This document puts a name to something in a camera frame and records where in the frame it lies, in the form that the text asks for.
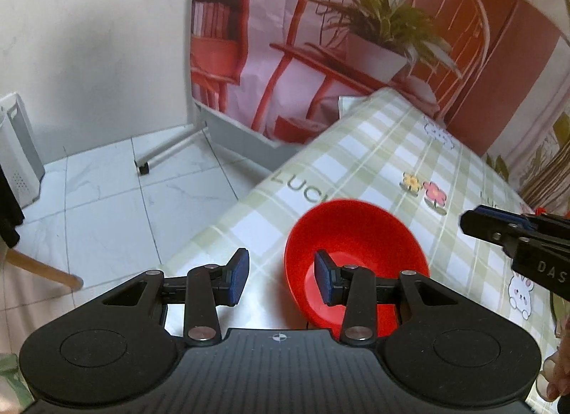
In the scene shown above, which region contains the wooden furniture leg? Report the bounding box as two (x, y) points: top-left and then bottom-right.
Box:
(5, 246), (85, 291)

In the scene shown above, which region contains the large red bowl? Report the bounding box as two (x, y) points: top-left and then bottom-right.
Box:
(284, 199), (430, 338)

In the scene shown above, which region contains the metal stand leg with caster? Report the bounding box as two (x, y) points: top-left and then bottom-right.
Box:
(134, 119), (211, 175)

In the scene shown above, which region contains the black cloth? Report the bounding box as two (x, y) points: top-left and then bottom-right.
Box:
(0, 164), (26, 251)

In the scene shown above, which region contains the person's right hand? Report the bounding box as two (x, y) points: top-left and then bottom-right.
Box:
(541, 336), (570, 402)

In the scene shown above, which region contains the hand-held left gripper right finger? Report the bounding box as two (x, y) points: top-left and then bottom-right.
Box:
(314, 250), (460, 346)

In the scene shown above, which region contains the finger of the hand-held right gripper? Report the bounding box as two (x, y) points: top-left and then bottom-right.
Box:
(460, 205), (570, 260)

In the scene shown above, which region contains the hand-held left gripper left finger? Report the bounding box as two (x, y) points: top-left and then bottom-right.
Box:
(100, 248), (250, 347)

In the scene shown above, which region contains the printed room scene backdrop cloth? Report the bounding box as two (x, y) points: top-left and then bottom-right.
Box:
(189, 0), (570, 219)

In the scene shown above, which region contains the checked rabbit print tablecloth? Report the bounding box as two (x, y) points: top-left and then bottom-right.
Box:
(158, 87), (570, 399)

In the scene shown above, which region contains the white floor appliance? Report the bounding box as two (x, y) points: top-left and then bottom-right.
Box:
(0, 92), (46, 211)

